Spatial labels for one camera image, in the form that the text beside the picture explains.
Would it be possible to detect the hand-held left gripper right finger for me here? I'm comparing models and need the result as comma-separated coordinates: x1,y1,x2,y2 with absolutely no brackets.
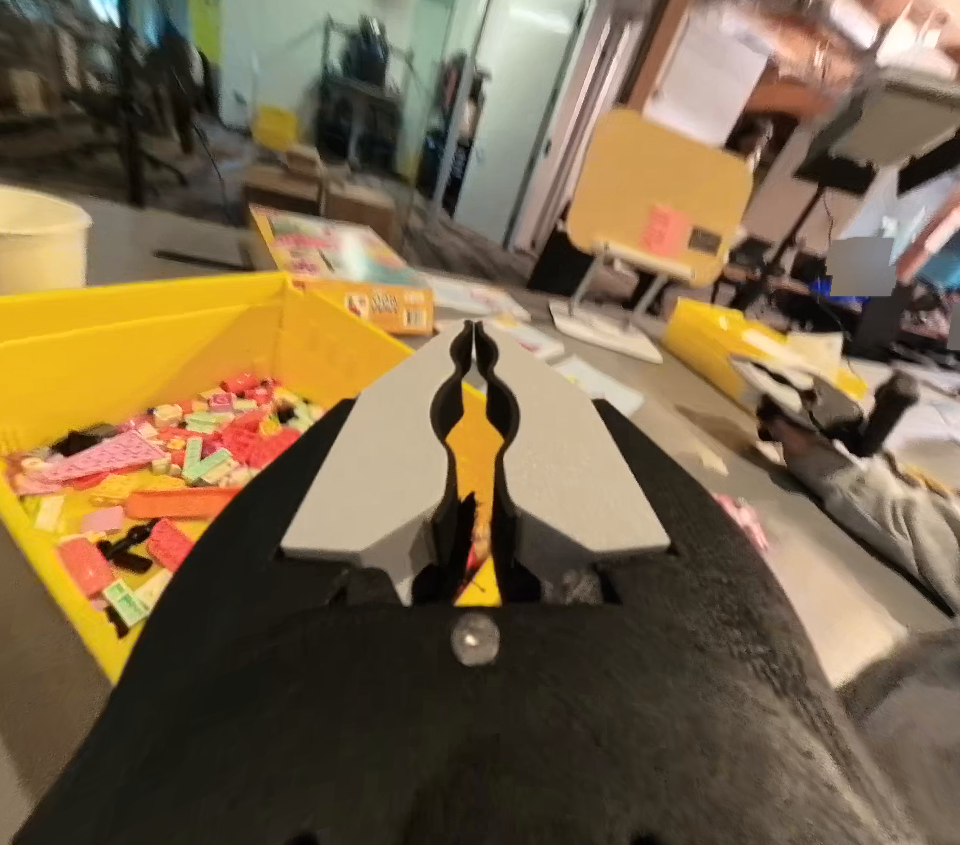
474,322,672,602

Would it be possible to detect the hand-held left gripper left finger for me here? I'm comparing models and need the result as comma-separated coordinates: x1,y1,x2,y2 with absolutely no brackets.
279,320,477,608

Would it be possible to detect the pile of toy bricks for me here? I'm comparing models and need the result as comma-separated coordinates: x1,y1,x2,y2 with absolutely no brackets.
3,372,331,640

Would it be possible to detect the yellow plastic bin with bricks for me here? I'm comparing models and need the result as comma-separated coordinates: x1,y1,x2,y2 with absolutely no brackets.
0,271,504,685

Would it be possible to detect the person's right forearm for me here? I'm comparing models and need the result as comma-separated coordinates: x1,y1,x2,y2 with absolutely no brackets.
783,440,960,617

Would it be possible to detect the open light blue instruction booklet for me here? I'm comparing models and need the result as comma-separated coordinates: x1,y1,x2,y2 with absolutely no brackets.
487,318,648,420

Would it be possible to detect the yellow plastic bin with papers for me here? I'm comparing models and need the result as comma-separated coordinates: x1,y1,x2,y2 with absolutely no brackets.
663,297,867,411

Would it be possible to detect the closed light blue instruction booklet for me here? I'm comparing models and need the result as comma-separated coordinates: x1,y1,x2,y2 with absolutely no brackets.
431,273,532,325

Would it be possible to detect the orange toy brick box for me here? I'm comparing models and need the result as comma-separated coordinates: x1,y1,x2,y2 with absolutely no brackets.
247,206,436,336

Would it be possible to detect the pink sticky note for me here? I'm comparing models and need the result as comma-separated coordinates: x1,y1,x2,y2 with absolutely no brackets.
639,203,695,255

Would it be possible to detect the brown cardboard box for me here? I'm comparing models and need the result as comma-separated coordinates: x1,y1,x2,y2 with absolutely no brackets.
322,181,402,246

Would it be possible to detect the wooden book stand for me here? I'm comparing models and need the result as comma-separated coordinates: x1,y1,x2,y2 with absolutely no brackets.
551,108,755,365

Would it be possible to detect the white paper cup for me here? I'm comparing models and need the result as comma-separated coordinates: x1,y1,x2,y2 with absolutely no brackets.
0,185,93,297

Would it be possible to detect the black pole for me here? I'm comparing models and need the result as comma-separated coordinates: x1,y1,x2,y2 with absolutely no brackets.
112,0,147,209

